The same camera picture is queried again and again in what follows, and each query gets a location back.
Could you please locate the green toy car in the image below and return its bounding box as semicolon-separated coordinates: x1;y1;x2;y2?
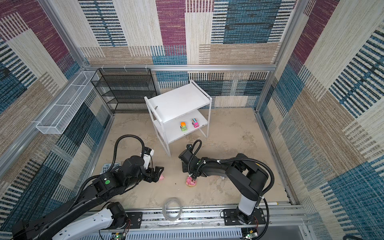
180;122;188;132

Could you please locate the pink toy truck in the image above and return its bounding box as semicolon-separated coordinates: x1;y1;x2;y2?
192;118;200;129

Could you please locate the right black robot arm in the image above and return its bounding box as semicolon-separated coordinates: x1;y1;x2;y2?
179;140;275;225

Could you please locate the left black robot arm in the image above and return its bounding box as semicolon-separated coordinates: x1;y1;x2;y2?
12;135;164;240

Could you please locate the white two-tier shelf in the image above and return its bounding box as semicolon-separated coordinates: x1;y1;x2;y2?
145;80;212;157

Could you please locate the pink bear donut toy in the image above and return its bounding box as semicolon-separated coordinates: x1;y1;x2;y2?
186;176;197;187

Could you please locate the clear tape roll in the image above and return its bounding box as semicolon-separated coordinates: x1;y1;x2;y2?
162;198;183;222

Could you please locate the treehouse book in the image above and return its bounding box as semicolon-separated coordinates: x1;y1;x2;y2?
101;162;121;174

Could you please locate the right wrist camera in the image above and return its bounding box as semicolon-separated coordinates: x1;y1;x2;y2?
179;144;193;173

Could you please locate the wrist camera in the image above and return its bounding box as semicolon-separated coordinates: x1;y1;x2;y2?
143;147;155;170
179;144;193;173

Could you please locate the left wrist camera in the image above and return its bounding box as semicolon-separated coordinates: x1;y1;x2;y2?
143;147;155;170

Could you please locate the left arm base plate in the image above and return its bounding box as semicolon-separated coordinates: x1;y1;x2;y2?
116;212;143;231

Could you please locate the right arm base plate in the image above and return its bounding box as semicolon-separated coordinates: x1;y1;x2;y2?
220;209;267;226

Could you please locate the black wire rack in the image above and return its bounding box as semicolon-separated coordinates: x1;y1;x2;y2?
91;68;158;114

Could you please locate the white wire basket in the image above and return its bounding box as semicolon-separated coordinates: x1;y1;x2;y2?
36;71;95;135

